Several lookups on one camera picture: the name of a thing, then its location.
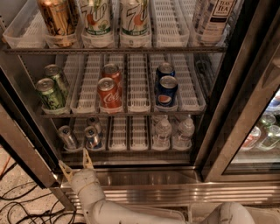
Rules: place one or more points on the top wire shelf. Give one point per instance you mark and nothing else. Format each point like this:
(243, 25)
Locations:
(145, 50)

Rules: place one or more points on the clear water bottle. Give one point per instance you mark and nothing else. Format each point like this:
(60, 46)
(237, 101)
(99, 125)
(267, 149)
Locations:
(161, 138)
(182, 140)

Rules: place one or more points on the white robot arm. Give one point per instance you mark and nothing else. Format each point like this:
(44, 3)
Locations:
(99, 210)

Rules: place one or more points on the clear plastic bin right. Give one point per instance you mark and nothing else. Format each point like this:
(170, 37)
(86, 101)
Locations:
(265, 215)

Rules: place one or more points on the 7up can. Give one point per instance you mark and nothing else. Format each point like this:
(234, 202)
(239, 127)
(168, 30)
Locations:
(134, 17)
(96, 15)

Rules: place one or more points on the blue pepsi can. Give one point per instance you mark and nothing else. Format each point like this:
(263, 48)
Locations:
(167, 89)
(165, 68)

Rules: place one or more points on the middle wire shelf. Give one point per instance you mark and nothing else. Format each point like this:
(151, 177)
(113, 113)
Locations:
(122, 114)

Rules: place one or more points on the red coca cola can front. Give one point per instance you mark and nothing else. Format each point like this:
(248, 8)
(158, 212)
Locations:
(108, 93)

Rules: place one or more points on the teas tea bottle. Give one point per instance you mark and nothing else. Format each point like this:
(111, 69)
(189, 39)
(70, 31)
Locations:
(209, 20)

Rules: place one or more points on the clear water bottle left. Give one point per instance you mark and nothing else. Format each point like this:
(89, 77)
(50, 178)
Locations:
(161, 138)

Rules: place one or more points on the fridge glass door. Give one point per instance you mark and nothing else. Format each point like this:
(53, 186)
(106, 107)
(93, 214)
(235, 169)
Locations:
(227, 161)

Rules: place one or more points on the green soda can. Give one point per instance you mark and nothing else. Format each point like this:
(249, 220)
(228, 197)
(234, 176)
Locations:
(50, 94)
(56, 73)

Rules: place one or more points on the red coca cola can rear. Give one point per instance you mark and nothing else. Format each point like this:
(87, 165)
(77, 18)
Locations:
(112, 71)

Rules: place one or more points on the red coca cola can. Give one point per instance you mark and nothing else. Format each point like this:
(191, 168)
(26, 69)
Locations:
(108, 93)
(112, 71)

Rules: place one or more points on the green soda can rear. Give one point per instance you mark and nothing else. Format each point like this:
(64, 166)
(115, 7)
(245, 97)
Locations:
(56, 73)

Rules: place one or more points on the clear water bottle right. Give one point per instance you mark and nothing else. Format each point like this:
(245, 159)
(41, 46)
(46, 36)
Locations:
(182, 140)

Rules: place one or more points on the green soda can front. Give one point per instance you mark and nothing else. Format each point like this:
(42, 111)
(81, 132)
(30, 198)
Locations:
(50, 94)

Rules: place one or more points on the wire shelf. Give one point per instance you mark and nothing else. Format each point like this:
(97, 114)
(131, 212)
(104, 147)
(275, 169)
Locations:
(122, 114)
(145, 50)

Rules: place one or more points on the redbull can rear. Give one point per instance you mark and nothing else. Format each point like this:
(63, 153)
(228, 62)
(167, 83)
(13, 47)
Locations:
(95, 122)

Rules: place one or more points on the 7up can left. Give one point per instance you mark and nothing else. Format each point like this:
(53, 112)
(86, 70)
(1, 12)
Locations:
(96, 15)

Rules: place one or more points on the red can behind door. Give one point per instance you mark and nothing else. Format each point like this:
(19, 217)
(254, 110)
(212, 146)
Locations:
(251, 139)

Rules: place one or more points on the gold tall can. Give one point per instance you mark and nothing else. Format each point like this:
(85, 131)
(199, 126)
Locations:
(61, 18)

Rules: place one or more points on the blue pepsi can front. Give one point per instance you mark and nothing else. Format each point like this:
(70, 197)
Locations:
(167, 89)

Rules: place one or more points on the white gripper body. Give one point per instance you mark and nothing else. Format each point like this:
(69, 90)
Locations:
(82, 178)

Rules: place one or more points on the green can behind door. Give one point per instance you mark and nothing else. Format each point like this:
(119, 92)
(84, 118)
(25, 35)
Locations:
(271, 131)

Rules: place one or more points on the blue pepsi can rear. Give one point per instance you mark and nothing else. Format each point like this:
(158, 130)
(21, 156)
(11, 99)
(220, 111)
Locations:
(165, 68)

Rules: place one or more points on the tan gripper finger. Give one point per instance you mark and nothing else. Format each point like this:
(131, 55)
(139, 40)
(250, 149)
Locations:
(87, 162)
(67, 171)

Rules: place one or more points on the blue silver redbull can front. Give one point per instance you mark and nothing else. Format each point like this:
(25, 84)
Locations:
(92, 138)

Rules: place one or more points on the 7up can right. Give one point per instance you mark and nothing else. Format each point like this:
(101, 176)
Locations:
(134, 17)

